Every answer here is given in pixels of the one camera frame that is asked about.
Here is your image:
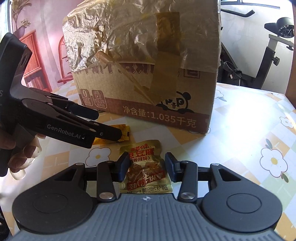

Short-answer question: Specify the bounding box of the gold spicy tofu packet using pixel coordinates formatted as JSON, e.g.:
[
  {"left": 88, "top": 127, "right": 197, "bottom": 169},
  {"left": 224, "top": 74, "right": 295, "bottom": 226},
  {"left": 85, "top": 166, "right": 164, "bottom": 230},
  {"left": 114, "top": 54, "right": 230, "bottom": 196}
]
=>
[{"left": 119, "top": 140, "right": 173, "bottom": 194}]

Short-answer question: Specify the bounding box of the person left hand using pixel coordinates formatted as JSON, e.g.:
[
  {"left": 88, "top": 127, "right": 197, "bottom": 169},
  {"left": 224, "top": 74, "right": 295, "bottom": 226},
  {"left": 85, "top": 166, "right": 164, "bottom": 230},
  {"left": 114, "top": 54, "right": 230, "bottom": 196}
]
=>
[{"left": 1, "top": 129, "right": 46, "bottom": 180}]

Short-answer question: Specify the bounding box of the yellow small snack packet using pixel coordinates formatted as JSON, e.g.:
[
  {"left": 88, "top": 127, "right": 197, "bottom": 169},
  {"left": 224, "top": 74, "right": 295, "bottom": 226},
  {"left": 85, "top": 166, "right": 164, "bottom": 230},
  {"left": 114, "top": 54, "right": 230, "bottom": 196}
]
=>
[{"left": 93, "top": 124, "right": 130, "bottom": 145}]

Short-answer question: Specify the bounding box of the floral checkered tablecloth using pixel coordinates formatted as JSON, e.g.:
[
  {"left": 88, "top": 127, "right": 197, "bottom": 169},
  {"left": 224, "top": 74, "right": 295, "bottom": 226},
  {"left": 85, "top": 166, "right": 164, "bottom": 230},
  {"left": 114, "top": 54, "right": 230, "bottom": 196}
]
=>
[{"left": 1, "top": 84, "right": 295, "bottom": 240}]

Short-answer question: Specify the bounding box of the black exercise bike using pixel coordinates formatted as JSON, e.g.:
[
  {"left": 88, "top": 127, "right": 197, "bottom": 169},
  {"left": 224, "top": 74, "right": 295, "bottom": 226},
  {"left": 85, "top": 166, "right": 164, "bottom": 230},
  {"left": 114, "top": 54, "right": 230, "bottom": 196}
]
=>
[{"left": 218, "top": 6, "right": 295, "bottom": 93}]

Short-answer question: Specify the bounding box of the plastic-lined cardboard box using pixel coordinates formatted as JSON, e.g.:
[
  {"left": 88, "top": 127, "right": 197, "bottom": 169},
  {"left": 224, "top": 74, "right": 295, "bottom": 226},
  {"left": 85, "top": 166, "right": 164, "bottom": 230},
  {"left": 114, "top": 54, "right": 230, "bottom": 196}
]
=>
[{"left": 62, "top": 1, "right": 221, "bottom": 133}]

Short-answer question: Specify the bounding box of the wooden headboard panel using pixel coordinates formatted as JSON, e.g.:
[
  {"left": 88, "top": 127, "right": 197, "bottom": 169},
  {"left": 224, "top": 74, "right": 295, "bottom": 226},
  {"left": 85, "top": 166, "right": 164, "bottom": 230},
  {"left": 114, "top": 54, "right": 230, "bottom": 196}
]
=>
[{"left": 284, "top": 46, "right": 296, "bottom": 103}]

